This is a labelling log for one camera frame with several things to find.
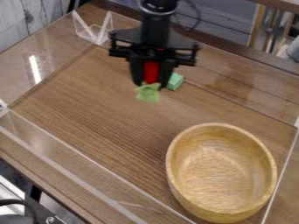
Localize red plush strawberry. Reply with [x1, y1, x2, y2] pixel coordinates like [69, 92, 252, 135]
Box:
[134, 60, 163, 103]

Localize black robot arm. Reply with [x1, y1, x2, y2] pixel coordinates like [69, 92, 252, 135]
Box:
[108, 0, 200, 89]

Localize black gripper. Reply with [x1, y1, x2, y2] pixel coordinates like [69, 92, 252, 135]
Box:
[108, 27, 202, 88]

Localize yellow metal frame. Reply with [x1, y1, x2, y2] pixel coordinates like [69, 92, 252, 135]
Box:
[248, 4, 266, 48]

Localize green rectangular block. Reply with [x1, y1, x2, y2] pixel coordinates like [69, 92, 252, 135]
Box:
[167, 73, 184, 91]

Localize clear acrylic tray wall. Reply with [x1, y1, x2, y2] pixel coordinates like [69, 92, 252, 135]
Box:
[0, 101, 195, 224]

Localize black cable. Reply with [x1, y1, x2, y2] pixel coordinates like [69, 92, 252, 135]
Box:
[0, 199, 40, 224]

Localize wooden bowl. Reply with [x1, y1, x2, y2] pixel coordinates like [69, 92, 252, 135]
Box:
[166, 122, 278, 223]

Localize clear acrylic corner bracket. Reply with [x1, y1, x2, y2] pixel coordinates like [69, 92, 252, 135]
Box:
[71, 11, 114, 46]

